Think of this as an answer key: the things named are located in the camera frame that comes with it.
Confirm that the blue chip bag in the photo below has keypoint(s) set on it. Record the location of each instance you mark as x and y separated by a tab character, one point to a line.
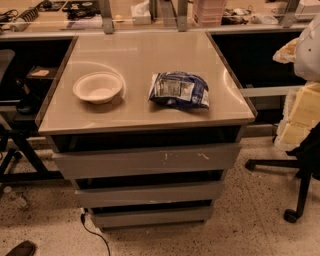
179	90

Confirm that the grey top drawer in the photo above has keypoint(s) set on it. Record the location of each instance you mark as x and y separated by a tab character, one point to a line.
144	161

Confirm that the black office chair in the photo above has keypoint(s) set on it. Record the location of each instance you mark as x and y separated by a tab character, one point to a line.
307	160

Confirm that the black shoe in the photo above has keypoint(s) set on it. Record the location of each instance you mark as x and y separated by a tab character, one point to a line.
25	248

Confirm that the white paper bowl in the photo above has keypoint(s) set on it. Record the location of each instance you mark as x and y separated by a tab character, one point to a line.
98	87

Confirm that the grey drawer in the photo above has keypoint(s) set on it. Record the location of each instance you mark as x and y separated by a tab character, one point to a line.
152	194
150	217
144	161

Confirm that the black left desk frame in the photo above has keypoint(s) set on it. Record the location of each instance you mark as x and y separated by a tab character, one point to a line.
19	136

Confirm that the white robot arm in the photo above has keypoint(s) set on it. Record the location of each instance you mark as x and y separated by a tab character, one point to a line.
303	52

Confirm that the plastic water bottle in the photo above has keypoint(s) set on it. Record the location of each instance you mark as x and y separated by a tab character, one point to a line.
16	198

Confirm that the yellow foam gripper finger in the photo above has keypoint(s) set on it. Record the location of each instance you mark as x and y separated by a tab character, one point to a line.
301	113

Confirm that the white tissue box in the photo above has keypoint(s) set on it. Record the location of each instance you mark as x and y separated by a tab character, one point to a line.
141	14

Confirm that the grey drawer cabinet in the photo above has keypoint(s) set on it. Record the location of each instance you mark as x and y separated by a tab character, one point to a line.
131	121

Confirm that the grey bottom drawer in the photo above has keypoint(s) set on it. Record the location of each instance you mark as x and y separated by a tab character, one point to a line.
150	217

